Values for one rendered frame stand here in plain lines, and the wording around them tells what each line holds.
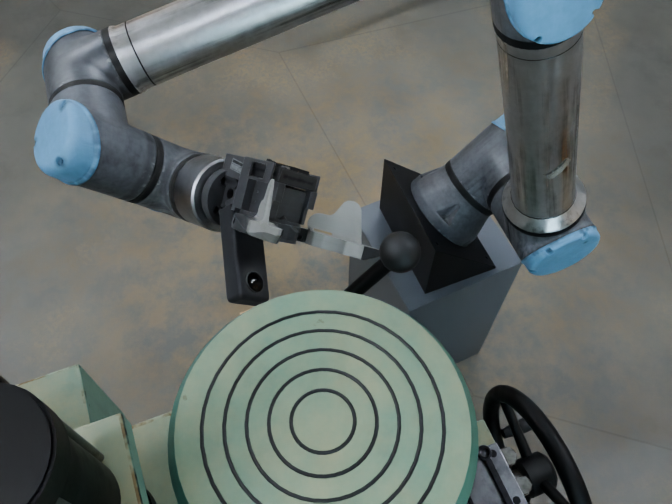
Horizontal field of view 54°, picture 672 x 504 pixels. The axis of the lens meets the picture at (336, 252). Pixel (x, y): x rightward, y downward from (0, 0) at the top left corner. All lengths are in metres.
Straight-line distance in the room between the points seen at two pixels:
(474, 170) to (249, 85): 1.46
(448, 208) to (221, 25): 0.71
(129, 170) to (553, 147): 0.62
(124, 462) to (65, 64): 0.62
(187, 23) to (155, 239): 1.47
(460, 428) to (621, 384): 1.78
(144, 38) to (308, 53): 1.94
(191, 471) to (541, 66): 0.70
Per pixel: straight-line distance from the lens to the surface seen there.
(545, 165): 1.10
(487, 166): 1.37
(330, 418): 0.37
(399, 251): 0.53
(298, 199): 0.73
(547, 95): 0.96
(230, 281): 0.74
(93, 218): 2.40
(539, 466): 1.10
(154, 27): 0.89
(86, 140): 0.79
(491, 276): 1.55
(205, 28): 0.88
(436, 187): 1.41
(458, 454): 0.38
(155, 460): 0.47
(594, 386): 2.12
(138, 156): 0.82
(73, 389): 0.64
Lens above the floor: 1.86
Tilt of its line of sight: 59 degrees down
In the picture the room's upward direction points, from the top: straight up
